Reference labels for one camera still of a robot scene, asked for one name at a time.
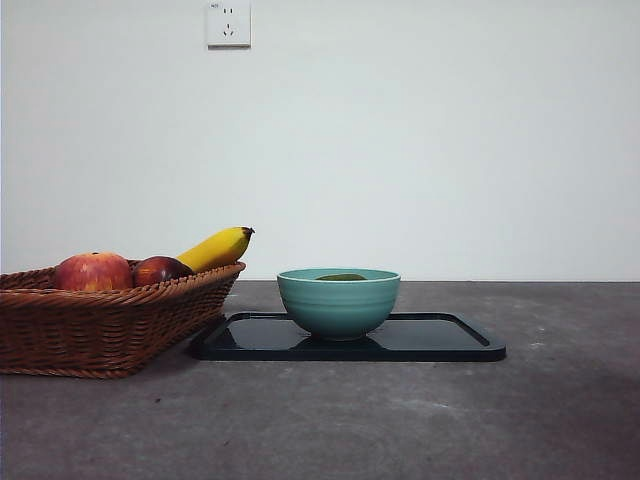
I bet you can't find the teal ceramic bowl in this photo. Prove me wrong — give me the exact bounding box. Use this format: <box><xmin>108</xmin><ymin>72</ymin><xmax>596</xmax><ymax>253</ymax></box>
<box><xmin>277</xmin><ymin>267</ymin><xmax>403</xmax><ymax>342</ymax></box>

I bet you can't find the yellow banana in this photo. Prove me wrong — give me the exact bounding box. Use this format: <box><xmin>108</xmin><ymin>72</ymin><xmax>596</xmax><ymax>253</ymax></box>
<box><xmin>175</xmin><ymin>226</ymin><xmax>256</xmax><ymax>274</ymax></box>

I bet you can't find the black rectangular tray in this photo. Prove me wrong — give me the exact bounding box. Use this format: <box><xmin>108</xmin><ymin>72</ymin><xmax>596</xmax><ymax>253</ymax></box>
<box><xmin>192</xmin><ymin>311</ymin><xmax>507</xmax><ymax>362</ymax></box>

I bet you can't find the dark red plum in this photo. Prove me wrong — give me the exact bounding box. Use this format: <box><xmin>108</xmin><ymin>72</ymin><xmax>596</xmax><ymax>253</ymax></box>
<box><xmin>132</xmin><ymin>255</ymin><xmax>195</xmax><ymax>288</ymax></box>

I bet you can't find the red apple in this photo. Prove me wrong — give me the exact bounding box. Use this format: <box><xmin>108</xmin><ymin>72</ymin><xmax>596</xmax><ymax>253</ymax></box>
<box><xmin>53</xmin><ymin>251</ymin><xmax>135</xmax><ymax>293</ymax></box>

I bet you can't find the brown wicker basket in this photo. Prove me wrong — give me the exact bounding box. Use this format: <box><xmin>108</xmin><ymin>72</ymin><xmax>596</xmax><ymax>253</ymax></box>
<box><xmin>0</xmin><ymin>259</ymin><xmax>247</xmax><ymax>379</ymax></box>

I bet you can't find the white wall power socket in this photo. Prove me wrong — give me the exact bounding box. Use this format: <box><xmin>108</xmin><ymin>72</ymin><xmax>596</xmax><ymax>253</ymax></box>
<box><xmin>207</xmin><ymin>0</ymin><xmax>252</xmax><ymax>50</ymax></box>

